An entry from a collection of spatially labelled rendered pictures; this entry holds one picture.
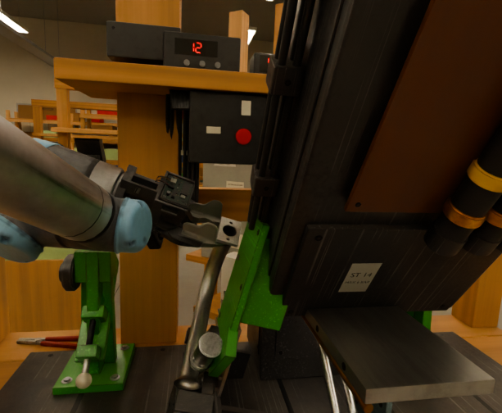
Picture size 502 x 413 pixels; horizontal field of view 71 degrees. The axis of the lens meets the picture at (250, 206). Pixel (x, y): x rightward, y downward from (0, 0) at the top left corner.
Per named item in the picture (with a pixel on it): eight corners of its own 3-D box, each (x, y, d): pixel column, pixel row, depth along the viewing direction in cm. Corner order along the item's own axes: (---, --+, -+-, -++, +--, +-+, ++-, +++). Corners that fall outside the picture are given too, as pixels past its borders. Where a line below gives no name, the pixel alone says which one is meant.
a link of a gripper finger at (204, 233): (236, 241, 59) (185, 218, 57) (223, 259, 63) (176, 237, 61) (240, 228, 61) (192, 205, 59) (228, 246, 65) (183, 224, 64)
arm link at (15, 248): (36, 240, 43) (75, 175, 50) (-40, 234, 45) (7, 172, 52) (68, 270, 50) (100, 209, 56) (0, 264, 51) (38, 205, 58)
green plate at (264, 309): (272, 364, 55) (313, 238, 52) (221, 354, 53) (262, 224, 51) (258, 328, 66) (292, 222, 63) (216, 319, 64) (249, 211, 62)
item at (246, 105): (267, 165, 77) (270, 94, 74) (188, 162, 74) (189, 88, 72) (256, 163, 89) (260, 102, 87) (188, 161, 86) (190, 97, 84)
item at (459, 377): (491, 403, 41) (495, 378, 40) (363, 415, 38) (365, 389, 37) (346, 281, 79) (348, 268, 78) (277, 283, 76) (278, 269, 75)
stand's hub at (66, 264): (72, 297, 68) (70, 260, 67) (55, 297, 68) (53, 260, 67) (83, 283, 76) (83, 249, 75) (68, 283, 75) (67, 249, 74)
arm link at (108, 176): (82, 211, 58) (101, 179, 64) (109, 220, 59) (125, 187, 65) (84, 182, 53) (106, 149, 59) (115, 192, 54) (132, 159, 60)
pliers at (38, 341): (86, 338, 91) (86, 334, 91) (77, 350, 86) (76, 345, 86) (24, 337, 90) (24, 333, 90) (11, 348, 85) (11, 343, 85)
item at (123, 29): (180, 61, 74) (181, 27, 73) (106, 56, 72) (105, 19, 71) (181, 70, 81) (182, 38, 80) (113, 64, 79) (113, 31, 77)
